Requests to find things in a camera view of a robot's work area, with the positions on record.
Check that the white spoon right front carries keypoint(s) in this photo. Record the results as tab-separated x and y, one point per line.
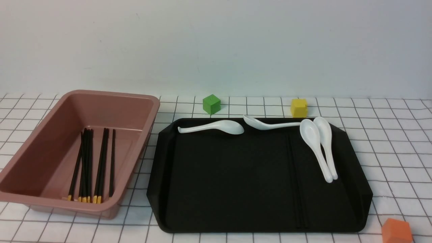
311	136

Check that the white checkered tablecloth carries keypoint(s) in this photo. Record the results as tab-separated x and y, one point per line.
392	140

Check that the black chopstick yellow tip leftmost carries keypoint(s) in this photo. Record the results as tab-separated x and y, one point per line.
76	170

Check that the green cube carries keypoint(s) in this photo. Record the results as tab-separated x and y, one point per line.
211	104

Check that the yellow cube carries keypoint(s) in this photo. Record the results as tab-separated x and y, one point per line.
299	108

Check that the pink plastic bin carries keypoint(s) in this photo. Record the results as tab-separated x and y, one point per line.
39	174

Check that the black chopstick yellow tip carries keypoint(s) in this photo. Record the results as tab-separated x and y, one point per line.
86	159
96	189
89	164
82	192
102	178
76	170

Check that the white spoon far left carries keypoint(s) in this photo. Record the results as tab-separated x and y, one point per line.
227	126

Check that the black chopstick rightmost in bin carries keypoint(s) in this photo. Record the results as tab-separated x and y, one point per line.
112	165

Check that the orange cube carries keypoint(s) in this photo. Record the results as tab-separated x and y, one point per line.
396	231

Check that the white spoon top middle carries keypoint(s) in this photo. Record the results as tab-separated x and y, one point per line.
257	124

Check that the white spoon right rear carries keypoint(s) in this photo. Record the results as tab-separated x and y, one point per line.
325	132

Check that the white spoon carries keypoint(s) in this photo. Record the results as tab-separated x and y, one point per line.
325	132
257	124
227	126
311	136

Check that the black plastic tray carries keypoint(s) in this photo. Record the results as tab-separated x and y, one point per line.
259	181

